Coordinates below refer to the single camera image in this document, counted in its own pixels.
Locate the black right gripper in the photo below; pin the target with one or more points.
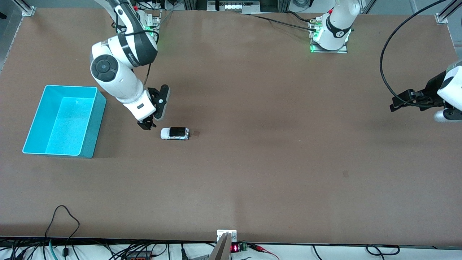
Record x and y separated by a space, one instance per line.
146 124

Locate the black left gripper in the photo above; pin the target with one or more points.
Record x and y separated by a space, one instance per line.
430 91

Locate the white jeep toy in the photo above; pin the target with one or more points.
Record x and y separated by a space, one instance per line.
166 134

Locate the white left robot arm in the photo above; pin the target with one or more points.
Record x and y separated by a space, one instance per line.
337 25

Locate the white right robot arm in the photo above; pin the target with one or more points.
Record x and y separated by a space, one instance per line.
119 81

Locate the turquoise plastic bin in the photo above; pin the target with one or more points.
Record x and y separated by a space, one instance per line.
68 126

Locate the black connector box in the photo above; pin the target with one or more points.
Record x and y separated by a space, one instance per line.
139 255

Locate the grey aluminium bar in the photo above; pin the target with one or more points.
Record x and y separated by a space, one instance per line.
220 251

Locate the silver control box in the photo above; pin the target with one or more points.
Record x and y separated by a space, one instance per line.
232 6

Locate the red digit display module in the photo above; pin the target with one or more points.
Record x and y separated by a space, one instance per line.
235 248

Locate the grey metal side panel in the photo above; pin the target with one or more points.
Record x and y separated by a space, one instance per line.
9 36

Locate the red clip lead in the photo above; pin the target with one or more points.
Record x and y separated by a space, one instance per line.
261 248

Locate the aluminium frame profile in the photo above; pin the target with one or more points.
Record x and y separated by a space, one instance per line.
28 10
442 17

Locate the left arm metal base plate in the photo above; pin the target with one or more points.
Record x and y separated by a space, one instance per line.
332 51

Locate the white mounting bracket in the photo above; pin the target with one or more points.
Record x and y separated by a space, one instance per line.
220 234

